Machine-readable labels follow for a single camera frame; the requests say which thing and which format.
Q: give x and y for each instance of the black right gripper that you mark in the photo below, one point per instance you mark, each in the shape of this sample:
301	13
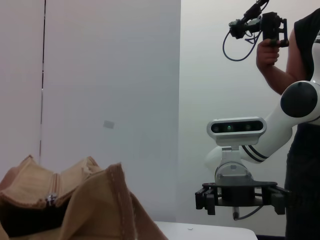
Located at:
237	193

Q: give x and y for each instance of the khaki fabric food bag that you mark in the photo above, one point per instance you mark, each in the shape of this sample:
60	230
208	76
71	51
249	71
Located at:
100	212

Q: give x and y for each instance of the person's hand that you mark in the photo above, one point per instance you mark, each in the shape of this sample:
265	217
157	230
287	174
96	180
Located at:
267	55

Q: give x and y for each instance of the person's black clothed torso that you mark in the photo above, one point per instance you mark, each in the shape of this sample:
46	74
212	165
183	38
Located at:
305	175

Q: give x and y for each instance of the metal zipper pull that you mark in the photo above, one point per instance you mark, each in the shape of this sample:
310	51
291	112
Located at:
51	199

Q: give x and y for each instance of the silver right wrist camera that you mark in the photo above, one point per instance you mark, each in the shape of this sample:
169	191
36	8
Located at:
235	127

